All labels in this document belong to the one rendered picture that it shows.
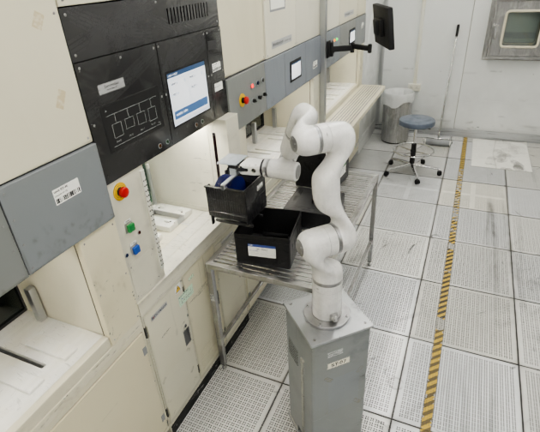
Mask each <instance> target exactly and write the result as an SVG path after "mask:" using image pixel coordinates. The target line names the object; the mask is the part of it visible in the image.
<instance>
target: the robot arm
mask: <svg viewBox="0 0 540 432"><path fill-rule="evenodd" d="M317 121H318V114H317V111H316V109H315V108H314V107H313V106H312V105H310V104H307V103H301V104H298V105H296V106H295V107H294V109H293V110H292V112H291V115H290V118H289V121H288V124H287V126H286V129H285V133H284V136H283V140H282V142H281V146H280V152H281V154H280V156H279V158H278V159H258V158H247V159H244V160H243V161H241V162H240V163H239V164H238V165H236V166H234V165H228V168H231V169H235V170H237V171H240V174H243V175H251V176H260V175H262V176H264V177H270V178H276V179H282V180H288V181H294V182H296V181H297V180H298V178H299V177H300V173H301V166H300V164H299V163H298V162H296V161H297V158H298V156H299V155H301V156H312V155H316V154H321V153H327V154H326V156H325V158H324V160H322V162H321V163H320V164H319V166H318V167H317V168H316V169H315V171H314V173H313V175H312V181H311V183H312V195H313V200H314V204H315V206H316V207H317V209H318V210H319V211H321V212H322V213H324V214H326V215H327V216H329V217H330V218H331V222H330V223H329V224H326V225H320V226H316V227H314V228H310V229H308V230H305V231H303V232H301V233H300V234H299V235H298V237H297V241H296V248H297V252H298V254H300V256H301V257H302V258H303V259H304V260H305V261H306V262H308V264H310V266H311V268H312V300H311V301H309V302H308V303H307V304H306V305H305V307H304V317H305V319H306V321H307V322H308V323H309V324H310V325H312V326H313V327H317V328H320V329H324V330H333V329H337V328H340V327H342V326H344V324H346V323H347V322H348V320H349V318H350V310H349V308H348V306H347V305H346V304H345V303H344V302H342V287H343V268H342V265H341V263H340V262H339V261H337V260H335V259H333V258H328V257H329V256H332V255H337V254H341V253H344V252H346V251H349V250H350V249H352V248H353V247H354V246H355V244H356V242H357V232H356V230H355V227H354V226H353V224H352V222H351V221H350V220H349V218H348V217H347V215H346V213H345V210H344V208H343V206H342V203H341V198H340V173H341V171H342V168H343V166H344V164H345V162H346V160H348V158H349V157H350V155H351V153H352V151H353V149H354V146H355V143H356V134H355V130H354V129H353V128H352V126H351V125H350V124H349V123H347V122H345V121H332V122H326V123H317ZM239 165H240V168H238V166H239Z"/></svg>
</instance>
